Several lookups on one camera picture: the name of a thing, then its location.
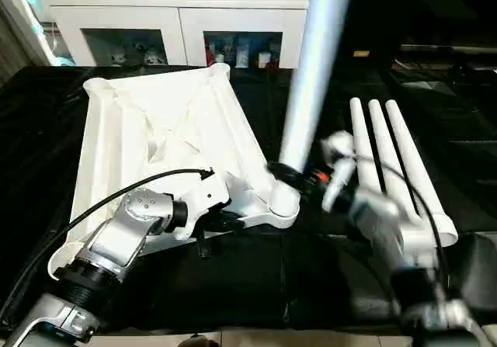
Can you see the white plastic table leg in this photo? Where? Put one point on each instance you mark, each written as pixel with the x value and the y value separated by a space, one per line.
pixel 359 137
pixel 407 157
pixel 378 137
pixel 310 71

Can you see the white plastic table top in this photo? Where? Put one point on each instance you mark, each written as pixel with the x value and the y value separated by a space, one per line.
pixel 155 110

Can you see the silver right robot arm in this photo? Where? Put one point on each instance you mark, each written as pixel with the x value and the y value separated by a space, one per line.
pixel 380 223

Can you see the black work surface mat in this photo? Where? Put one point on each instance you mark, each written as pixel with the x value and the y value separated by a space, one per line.
pixel 272 285

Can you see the small yellow label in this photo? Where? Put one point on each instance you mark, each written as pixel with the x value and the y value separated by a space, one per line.
pixel 361 53

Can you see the black metal bar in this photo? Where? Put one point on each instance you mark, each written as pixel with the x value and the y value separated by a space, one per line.
pixel 446 48

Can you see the white glass-door cabinet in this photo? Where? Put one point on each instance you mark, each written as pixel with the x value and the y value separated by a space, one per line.
pixel 174 17

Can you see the white and turquoise rack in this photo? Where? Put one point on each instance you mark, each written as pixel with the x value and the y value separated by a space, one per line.
pixel 42 40

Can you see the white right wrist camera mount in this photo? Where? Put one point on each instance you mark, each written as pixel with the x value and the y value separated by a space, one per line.
pixel 338 176

